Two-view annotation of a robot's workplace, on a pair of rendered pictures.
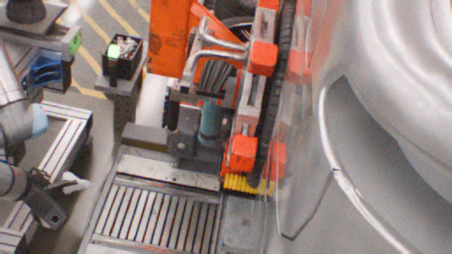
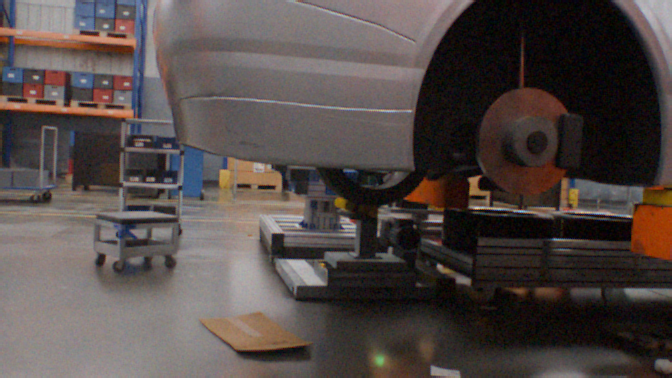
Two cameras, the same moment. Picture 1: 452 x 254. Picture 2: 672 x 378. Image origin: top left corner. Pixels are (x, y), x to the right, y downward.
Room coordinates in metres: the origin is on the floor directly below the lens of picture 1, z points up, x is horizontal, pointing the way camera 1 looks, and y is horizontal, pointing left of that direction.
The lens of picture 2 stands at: (0.57, -3.53, 0.76)
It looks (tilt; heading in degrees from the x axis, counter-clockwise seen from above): 3 degrees down; 77
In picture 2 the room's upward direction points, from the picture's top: 3 degrees clockwise
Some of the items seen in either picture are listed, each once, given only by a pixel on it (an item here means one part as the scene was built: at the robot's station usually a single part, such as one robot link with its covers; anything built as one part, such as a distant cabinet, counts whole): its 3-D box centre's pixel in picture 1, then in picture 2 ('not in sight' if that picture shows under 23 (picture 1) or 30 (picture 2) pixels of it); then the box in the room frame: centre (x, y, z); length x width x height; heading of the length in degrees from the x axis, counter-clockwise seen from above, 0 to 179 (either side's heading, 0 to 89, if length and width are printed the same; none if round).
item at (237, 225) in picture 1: (267, 198); (365, 239); (1.48, -0.22, 0.32); 0.40 x 0.30 x 0.28; 1
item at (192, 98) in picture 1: (185, 92); not in sight; (1.31, 0.15, 0.93); 0.09 x 0.05 x 0.05; 91
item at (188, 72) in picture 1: (218, 56); not in sight; (1.38, 0.07, 1.03); 0.19 x 0.18 x 0.11; 91
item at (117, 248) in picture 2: not in sight; (136, 240); (0.17, 0.52, 0.17); 0.43 x 0.36 x 0.34; 35
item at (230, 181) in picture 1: (256, 186); (344, 204); (1.36, -0.15, 0.51); 0.29 x 0.06 x 0.06; 91
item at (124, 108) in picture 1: (124, 97); (418, 242); (2.08, 0.55, 0.21); 0.10 x 0.10 x 0.42; 1
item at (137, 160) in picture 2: not in sight; (145, 166); (-0.32, 6.38, 0.48); 0.64 x 0.54 x 0.97; 79
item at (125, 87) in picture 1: (124, 64); (416, 210); (2.05, 0.55, 0.44); 0.43 x 0.17 x 0.03; 1
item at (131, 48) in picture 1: (123, 55); (412, 199); (2.01, 0.55, 0.51); 0.20 x 0.14 x 0.13; 179
